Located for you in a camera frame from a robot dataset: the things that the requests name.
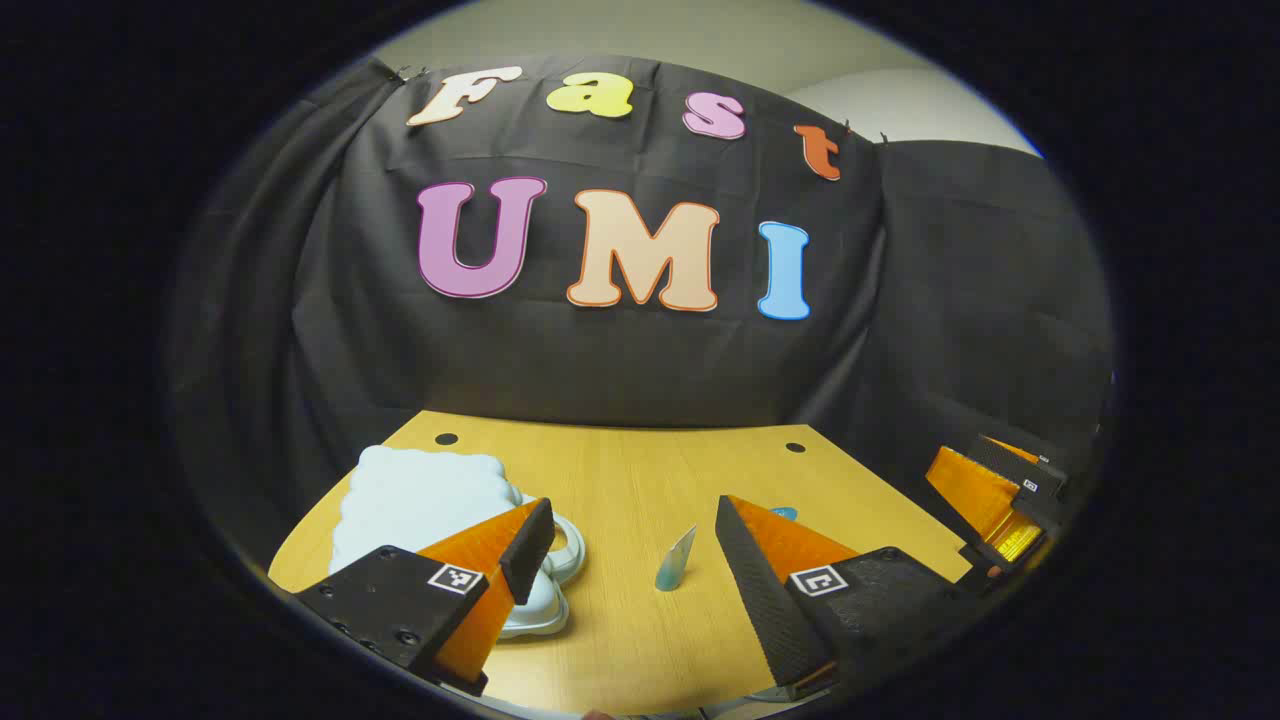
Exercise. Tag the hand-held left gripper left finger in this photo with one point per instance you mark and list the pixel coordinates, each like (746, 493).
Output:
(528, 550)

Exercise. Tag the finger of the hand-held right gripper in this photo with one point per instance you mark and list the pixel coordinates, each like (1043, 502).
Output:
(985, 510)
(1012, 464)

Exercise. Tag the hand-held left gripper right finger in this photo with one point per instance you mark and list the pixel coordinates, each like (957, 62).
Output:
(750, 590)

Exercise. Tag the white and teal tube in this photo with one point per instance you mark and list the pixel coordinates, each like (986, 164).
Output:
(676, 562)

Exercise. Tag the teal bottle with blue cap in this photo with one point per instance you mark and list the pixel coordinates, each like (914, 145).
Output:
(784, 514)

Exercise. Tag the light blue suitcase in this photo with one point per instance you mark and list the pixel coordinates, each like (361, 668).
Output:
(420, 500)

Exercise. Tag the black backdrop cloth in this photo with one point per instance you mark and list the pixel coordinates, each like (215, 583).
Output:
(620, 360)

